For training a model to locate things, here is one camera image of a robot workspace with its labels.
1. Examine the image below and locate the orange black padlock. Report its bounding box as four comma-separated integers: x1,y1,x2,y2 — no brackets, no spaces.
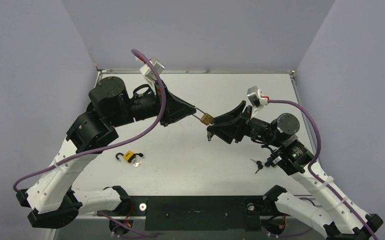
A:
264,156,281,168

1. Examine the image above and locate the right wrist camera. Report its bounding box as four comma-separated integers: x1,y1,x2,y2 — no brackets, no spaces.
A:
247,86,269,118

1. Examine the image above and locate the brass padlock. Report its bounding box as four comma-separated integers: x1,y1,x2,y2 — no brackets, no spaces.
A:
192,106,214,126

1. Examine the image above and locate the yellow padlock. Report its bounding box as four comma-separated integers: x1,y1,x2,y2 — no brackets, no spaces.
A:
115,150,144,163

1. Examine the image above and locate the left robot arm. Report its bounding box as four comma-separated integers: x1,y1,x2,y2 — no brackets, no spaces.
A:
16,76,197,229

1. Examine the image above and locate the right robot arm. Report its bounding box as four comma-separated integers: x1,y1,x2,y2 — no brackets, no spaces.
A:
207,102,383,240

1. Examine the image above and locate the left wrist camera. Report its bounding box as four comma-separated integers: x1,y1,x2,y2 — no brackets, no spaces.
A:
139,57,165,90

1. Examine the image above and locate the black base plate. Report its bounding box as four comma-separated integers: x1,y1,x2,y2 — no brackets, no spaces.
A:
96,195,296,233

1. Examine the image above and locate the black key bunch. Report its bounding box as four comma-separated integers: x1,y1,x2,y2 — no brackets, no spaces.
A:
206,131,213,142

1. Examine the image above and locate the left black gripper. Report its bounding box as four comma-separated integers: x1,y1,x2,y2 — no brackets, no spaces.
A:
109,79,197,128

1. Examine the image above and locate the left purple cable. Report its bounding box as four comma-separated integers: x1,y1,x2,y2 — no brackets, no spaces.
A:
12,48,167,193

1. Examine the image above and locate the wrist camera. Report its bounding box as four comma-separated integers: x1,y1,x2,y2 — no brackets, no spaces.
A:
247,86,269,118
139,57,165,90

